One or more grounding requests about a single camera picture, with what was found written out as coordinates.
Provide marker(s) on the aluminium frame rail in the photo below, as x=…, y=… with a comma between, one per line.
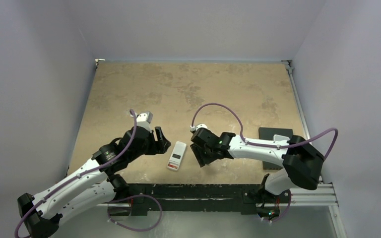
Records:
x=303, y=162

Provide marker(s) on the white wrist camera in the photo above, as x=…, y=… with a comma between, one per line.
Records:
x=143, y=119
x=194, y=128

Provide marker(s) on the white red remote control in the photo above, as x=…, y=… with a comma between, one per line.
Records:
x=176, y=156

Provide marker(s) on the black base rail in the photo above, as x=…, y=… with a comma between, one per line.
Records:
x=243, y=198

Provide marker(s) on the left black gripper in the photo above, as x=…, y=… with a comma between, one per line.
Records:
x=155, y=148

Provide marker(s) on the white device on box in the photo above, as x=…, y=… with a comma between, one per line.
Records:
x=277, y=137

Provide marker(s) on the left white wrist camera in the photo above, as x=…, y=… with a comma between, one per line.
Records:
x=143, y=119

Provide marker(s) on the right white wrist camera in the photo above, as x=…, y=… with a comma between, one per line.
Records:
x=194, y=128

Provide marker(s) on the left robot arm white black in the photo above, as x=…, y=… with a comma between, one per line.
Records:
x=95, y=182

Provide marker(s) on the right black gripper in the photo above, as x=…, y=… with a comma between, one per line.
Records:
x=200, y=149

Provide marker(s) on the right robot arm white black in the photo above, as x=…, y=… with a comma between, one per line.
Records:
x=232, y=146

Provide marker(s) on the black perforated box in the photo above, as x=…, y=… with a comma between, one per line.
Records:
x=267, y=133

